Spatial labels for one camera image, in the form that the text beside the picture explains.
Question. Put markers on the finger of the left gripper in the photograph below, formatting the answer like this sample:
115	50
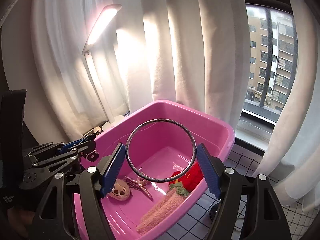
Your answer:
62	146
50	159

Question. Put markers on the beige plush pouch keychain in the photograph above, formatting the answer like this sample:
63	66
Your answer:
121	190

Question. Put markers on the white desk lamp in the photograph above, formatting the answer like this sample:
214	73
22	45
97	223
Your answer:
100	61

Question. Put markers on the white sheer curtain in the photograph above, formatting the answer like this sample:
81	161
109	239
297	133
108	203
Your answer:
194	52

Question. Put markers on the pearl hair claw clip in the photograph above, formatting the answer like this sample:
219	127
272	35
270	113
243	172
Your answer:
141	183

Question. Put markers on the pink plastic tub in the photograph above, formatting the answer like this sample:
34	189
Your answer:
160	136

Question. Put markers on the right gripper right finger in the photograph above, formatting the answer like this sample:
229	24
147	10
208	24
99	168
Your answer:
264	216

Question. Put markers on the pink strawberry plush headband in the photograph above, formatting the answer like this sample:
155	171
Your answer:
178	192

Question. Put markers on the small cream round object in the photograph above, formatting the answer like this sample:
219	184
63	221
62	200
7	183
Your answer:
97	130

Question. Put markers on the person hand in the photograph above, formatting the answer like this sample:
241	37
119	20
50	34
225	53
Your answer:
20	220

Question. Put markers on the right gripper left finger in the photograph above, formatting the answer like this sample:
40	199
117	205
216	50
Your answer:
55	217

